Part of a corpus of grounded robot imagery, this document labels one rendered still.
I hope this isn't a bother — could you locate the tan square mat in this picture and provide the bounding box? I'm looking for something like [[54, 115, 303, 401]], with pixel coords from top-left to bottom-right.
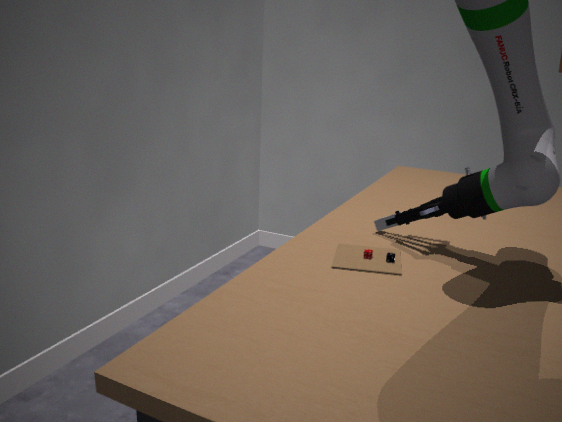
[[331, 243, 402, 276]]

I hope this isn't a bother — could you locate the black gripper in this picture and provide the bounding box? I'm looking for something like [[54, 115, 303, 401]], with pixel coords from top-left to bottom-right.
[[374, 183, 468, 231]]

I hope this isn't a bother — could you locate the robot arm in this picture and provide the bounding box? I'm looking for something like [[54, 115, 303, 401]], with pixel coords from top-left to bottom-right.
[[455, 0, 560, 220]]

